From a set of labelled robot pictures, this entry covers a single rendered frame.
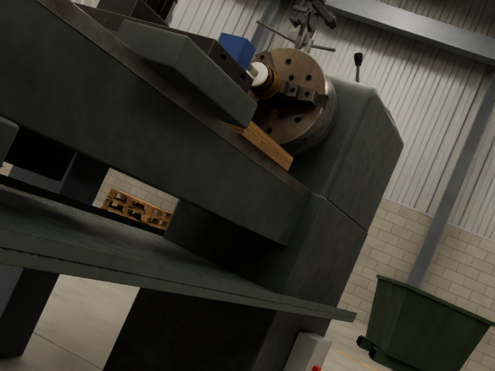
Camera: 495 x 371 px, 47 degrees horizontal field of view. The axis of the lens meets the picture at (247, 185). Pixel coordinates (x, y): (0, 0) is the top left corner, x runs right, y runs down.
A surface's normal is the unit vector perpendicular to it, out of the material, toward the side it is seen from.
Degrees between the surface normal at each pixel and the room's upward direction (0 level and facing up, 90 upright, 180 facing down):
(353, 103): 90
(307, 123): 90
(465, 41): 90
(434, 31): 90
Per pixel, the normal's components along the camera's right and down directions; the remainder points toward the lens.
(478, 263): -0.18, -0.16
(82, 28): 0.82, 0.33
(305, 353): -0.40, -0.25
